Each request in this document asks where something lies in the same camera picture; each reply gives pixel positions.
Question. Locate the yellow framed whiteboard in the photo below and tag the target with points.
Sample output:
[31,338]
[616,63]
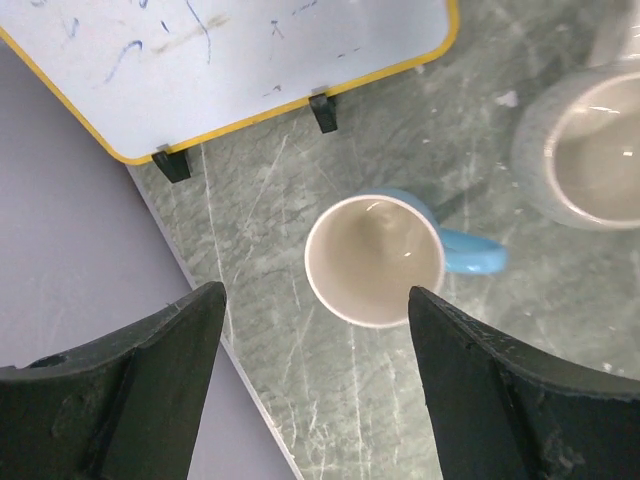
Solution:
[150,79]

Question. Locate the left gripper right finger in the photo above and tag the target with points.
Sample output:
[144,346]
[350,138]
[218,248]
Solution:
[503,409]

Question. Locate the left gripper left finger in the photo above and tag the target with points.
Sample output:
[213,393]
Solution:
[127,405]

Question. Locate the blue mug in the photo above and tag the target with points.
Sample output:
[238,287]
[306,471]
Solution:
[364,254]

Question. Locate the white speckled mug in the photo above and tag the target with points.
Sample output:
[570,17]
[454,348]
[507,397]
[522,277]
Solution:
[575,153]

